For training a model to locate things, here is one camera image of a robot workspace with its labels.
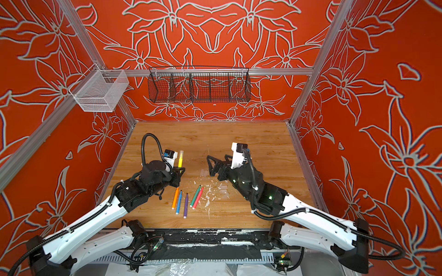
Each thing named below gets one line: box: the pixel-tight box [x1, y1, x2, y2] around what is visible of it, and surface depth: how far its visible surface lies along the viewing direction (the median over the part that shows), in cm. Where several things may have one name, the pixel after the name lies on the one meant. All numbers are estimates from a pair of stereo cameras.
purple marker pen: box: [183, 193, 189, 219], surface depth 83 cm
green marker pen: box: [189, 184, 201, 208], surface depth 86 cm
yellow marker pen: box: [177, 150, 185, 168], surface depth 73 cm
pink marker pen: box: [192, 186, 205, 210], surface depth 86 cm
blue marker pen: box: [175, 189, 183, 215], surface depth 85 cm
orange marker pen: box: [171, 186, 179, 210], surface depth 85 cm
